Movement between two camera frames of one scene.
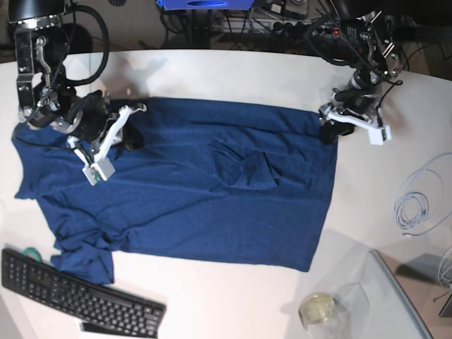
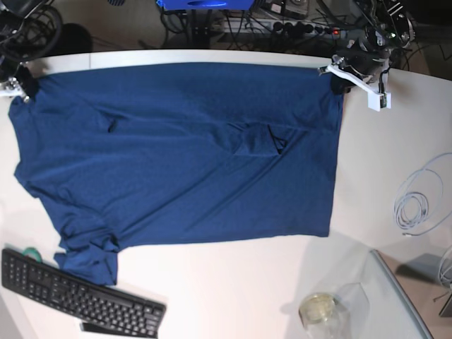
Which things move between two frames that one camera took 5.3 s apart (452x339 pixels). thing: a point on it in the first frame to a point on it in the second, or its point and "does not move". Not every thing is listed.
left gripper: [86, 118] to [27, 80]
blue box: [205, 4] does not move
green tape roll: [32, 251] does not move
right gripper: [361, 103] to [362, 58]
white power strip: [270, 26] does not move
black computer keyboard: [99, 305] does not move
